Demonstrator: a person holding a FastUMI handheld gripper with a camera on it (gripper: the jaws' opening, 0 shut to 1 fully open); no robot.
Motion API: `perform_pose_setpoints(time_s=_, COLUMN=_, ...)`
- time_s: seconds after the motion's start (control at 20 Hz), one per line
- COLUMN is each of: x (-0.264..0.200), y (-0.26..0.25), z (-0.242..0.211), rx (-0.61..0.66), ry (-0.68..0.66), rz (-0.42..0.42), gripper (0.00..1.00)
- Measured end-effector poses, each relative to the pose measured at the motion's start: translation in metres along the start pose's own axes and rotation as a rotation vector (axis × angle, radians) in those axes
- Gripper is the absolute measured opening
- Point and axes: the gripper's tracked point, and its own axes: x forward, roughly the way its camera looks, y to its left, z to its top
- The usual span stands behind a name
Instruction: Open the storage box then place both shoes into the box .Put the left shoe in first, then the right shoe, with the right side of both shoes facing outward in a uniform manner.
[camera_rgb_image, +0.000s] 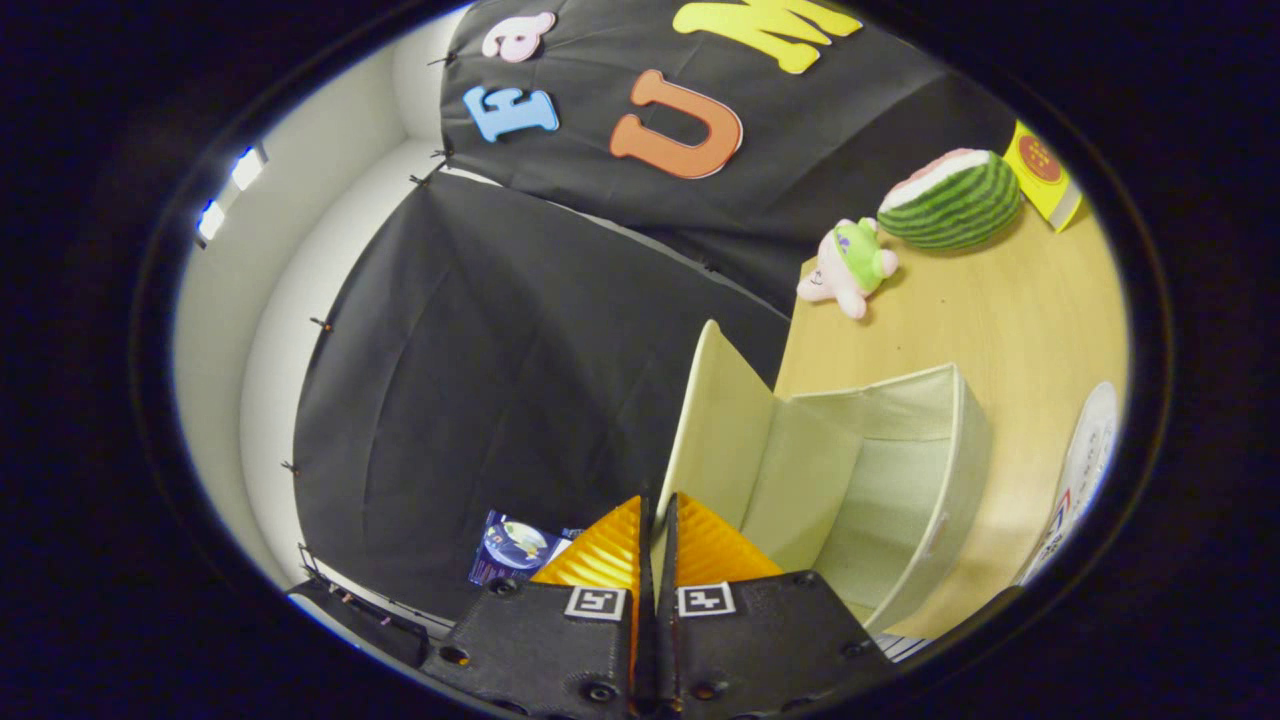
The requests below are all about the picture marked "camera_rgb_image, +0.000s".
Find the blue printed box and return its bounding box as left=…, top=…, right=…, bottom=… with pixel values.
left=468, top=510, right=581, bottom=586

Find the watermelon slice plush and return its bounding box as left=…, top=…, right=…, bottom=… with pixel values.
left=877, top=148, right=1023, bottom=251

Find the white canvas shoe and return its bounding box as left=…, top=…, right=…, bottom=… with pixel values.
left=1015, top=380, right=1119, bottom=589

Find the yellow book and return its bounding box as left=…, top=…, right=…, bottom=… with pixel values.
left=1003, top=120, right=1084, bottom=233

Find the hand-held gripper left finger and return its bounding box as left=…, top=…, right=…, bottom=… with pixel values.
left=420, top=495, right=656, bottom=720

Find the pale green fabric storage box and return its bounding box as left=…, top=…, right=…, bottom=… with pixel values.
left=650, top=320, right=991, bottom=636

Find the pink and green plush toy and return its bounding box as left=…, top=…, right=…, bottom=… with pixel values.
left=797, top=217, right=899, bottom=321

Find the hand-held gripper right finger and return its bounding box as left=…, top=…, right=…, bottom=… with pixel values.
left=655, top=492, right=896, bottom=720

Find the black backdrop cloth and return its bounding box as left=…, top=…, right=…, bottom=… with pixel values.
left=290, top=0, right=1021, bottom=626

